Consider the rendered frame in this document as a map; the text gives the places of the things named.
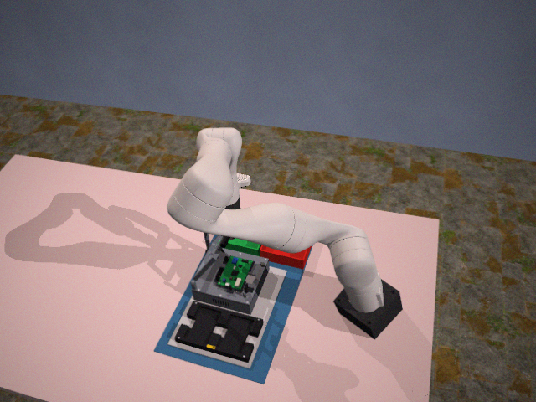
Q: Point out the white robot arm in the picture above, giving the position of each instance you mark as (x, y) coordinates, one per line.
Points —
(212, 183)

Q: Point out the green circuit board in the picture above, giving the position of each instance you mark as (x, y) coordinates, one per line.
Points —
(235, 272)

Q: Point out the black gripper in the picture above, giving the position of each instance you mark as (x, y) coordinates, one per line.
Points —
(236, 205)

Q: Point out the red open tray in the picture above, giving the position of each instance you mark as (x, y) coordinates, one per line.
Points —
(297, 260)

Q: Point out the green box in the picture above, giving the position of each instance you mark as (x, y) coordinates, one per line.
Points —
(243, 246)

